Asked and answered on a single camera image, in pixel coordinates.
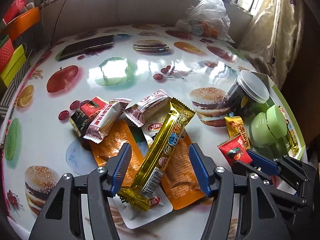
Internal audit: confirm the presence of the black smartphone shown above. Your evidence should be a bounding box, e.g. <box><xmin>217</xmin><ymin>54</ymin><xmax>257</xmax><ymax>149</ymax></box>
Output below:
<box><xmin>57</xmin><ymin>35</ymin><xmax>114</xmax><ymax>61</ymax></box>

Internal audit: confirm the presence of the clear plastic bag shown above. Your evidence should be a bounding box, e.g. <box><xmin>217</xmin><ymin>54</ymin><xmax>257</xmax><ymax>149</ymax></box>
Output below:
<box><xmin>175</xmin><ymin>0</ymin><xmax>234</xmax><ymax>43</ymax></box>

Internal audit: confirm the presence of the small red candy packet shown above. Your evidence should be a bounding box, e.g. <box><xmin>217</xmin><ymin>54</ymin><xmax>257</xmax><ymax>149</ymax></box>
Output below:
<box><xmin>217</xmin><ymin>134</ymin><xmax>252</xmax><ymax>166</ymax></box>

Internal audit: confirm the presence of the green cardboard box tray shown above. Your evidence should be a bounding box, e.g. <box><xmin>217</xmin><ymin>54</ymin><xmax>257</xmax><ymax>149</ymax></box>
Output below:
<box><xmin>252</xmin><ymin>72</ymin><xmax>308</xmax><ymax>163</ymax></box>

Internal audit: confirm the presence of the cream patterned curtain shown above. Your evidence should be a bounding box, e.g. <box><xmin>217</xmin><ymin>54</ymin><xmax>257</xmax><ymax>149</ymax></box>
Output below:
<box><xmin>239</xmin><ymin>0</ymin><xmax>304</xmax><ymax>89</ymax></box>

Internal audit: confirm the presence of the orange storage box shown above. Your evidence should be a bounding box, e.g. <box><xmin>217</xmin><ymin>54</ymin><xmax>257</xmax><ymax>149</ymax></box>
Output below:
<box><xmin>1</xmin><ymin>7</ymin><xmax>41</xmax><ymax>41</ymax></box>

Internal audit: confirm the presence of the orange konjac snack pouch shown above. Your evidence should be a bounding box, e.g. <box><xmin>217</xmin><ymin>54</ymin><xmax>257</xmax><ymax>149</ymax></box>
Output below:
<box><xmin>88</xmin><ymin>118</ymin><xmax>141</xmax><ymax>188</ymax></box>

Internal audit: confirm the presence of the white red snack packet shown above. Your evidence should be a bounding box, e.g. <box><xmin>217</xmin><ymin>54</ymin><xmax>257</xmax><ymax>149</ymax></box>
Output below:
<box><xmin>84</xmin><ymin>98</ymin><xmax>132</xmax><ymax>144</ymax></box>

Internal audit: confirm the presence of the red woven box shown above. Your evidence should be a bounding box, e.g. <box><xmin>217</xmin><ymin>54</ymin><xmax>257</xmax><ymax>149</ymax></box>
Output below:
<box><xmin>0</xmin><ymin>35</ymin><xmax>14</xmax><ymax>72</ymax></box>

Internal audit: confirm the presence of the yellow peanut crisp packet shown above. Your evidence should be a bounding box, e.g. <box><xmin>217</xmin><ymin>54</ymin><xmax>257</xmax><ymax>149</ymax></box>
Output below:
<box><xmin>225</xmin><ymin>116</ymin><xmax>251</xmax><ymax>150</ymax></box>

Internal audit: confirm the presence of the fruit print tablecloth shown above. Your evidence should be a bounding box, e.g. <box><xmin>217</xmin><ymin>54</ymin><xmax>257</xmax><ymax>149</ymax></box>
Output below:
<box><xmin>0</xmin><ymin>23</ymin><xmax>308</xmax><ymax>240</ymax></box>

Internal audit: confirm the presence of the yellow-green box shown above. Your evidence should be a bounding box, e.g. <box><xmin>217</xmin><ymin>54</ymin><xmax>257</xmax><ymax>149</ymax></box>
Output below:
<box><xmin>1</xmin><ymin>45</ymin><xmax>27</xmax><ymax>87</ymax></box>

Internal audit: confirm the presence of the green cosmetic jar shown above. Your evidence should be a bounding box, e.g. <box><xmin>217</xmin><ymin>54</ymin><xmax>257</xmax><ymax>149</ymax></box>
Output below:
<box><xmin>249</xmin><ymin>105</ymin><xmax>287</xmax><ymax>147</ymax></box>

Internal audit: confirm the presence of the striped black white box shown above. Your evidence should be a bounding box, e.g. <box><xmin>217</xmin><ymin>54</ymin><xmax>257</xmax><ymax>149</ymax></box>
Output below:
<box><xmin>1</xmin><ymin>63</ymin><xmax>30</xmax><ymax>118</ymax></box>

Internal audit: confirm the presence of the red black candy packet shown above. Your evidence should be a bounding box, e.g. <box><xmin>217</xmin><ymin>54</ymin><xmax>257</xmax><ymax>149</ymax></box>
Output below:
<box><xmin>69</xmin><ymin>96</ymin><xmax>107</xmax><ymax>137</ymax></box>

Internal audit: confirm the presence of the long gold snack bar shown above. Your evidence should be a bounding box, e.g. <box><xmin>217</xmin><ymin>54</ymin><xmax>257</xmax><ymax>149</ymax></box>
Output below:
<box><xmin>118</xmin><ymin>98</ymin><xmax>195</xmax><ymax>212</ymax></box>

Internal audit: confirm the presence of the red paper bag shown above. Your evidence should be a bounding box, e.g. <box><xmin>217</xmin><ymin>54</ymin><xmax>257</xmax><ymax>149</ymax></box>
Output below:
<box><xmin>2</xmin><ymin>0</ymin><xmax>27</xmax><ymax>25</ymax></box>

